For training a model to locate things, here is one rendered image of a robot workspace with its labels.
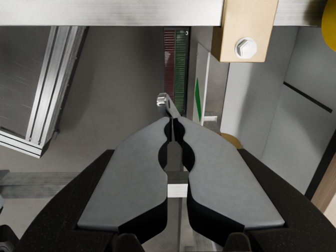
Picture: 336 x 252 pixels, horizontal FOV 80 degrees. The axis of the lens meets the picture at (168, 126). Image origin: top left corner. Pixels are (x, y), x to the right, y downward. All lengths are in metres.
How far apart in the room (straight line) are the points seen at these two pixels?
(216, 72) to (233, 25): 0.19
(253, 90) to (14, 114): 1.06
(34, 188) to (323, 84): 0.52
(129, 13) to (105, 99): 1.01
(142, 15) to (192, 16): 0.05
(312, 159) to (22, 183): 0.51
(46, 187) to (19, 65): 0.78
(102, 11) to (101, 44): 0.91
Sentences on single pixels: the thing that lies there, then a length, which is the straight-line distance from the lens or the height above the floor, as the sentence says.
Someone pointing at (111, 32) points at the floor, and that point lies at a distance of 1.12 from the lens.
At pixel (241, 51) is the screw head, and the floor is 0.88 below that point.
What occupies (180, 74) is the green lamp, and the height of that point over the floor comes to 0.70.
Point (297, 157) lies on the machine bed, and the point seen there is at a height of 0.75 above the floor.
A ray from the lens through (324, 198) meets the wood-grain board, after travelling 0.38.
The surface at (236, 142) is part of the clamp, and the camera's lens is 0.31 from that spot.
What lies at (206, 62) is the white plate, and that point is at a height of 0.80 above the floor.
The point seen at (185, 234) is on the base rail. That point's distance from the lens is 0.73.
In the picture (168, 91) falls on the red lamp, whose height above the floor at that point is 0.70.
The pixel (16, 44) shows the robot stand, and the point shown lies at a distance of 1.07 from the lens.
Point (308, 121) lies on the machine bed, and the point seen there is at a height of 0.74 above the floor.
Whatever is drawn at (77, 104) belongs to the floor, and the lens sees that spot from 1.29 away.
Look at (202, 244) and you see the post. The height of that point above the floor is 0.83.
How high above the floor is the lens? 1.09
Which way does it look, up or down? 60 degrees down
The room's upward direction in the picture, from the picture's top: 179 degrees clockwise
